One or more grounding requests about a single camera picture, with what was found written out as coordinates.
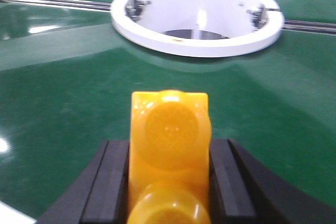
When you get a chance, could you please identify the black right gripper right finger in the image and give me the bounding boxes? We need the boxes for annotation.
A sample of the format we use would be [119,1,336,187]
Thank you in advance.
[209,139,335,223]

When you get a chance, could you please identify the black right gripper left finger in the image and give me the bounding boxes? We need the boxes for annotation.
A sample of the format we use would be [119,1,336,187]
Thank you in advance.
[37,141,129,223]

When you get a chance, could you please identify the yellow duplo brick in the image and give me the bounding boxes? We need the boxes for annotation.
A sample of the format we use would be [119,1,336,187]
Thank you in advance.
[127,90,212,223]

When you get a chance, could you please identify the white inner ring hub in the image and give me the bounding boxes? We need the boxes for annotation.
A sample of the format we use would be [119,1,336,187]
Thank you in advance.
[110,0,284,58]

